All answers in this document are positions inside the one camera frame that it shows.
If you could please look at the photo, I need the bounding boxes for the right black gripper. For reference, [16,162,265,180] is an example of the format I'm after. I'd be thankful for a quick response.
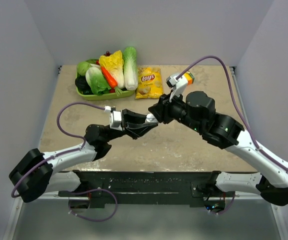
[148,88,203,133]

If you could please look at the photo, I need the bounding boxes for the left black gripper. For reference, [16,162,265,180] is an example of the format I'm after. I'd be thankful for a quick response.
[103,109,158,143]

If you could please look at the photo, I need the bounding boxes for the white earbud charging case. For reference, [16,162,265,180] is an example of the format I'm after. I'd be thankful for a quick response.
[145,113,158,123]

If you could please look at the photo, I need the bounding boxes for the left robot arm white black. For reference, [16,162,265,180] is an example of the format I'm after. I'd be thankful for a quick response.
[9,106,158,203]

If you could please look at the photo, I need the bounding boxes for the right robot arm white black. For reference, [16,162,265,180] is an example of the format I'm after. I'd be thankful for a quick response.
[148,91,288,206]

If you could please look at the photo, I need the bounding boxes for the yellow Lays chips bag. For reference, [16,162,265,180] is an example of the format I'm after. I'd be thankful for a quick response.
[135,67,164,99]

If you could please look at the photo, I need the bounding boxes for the green plastic vegetable tray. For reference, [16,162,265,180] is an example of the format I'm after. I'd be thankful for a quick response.
[75,81,135,101]

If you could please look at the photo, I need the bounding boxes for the orange green carton box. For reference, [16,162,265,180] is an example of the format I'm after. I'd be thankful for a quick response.
[183,71,195,85]

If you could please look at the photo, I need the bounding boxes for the orange toy carrot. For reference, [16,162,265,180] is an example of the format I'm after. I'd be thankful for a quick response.
[101,66,123,96]

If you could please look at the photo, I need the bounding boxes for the green white bok choy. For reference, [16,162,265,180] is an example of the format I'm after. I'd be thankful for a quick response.
[85,67,111,96]

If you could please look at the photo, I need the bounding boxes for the tall green napa cabbage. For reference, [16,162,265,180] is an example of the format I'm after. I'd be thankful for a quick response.
[123,46,138,91]

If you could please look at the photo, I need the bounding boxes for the yellow toy cabbage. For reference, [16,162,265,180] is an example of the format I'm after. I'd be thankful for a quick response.
[99,50,125,89]

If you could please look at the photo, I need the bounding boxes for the dark green toy vegetable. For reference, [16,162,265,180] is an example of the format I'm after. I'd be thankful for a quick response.
[75,76,93,95]

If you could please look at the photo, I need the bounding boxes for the dark red toy grapes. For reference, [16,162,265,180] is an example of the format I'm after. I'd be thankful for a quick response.
[104,51,111,57]

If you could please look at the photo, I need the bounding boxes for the round green cabbage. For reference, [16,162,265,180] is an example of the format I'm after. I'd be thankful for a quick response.
[76,61,91,76]

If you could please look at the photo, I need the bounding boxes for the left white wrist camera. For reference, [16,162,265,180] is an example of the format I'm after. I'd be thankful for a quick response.
[104,106,123,131]

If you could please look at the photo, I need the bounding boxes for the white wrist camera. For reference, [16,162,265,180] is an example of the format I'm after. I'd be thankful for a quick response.
[104,106,123,131]
[166,73,188,102]

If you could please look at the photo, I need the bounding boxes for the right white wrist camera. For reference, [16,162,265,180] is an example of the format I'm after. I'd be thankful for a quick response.
[166,73,188,102]

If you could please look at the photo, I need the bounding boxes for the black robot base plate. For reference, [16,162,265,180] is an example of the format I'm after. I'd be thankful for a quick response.
[59,171,234,208]

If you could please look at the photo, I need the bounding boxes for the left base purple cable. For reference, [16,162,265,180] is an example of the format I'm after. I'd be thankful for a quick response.
[68,188,118,222]

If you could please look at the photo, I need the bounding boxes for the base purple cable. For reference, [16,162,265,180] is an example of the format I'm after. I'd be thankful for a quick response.
[208,192,236,216]
[68,188,118,222]

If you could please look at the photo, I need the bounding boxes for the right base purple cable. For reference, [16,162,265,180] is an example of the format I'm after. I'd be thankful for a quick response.
[208,192,236,216]

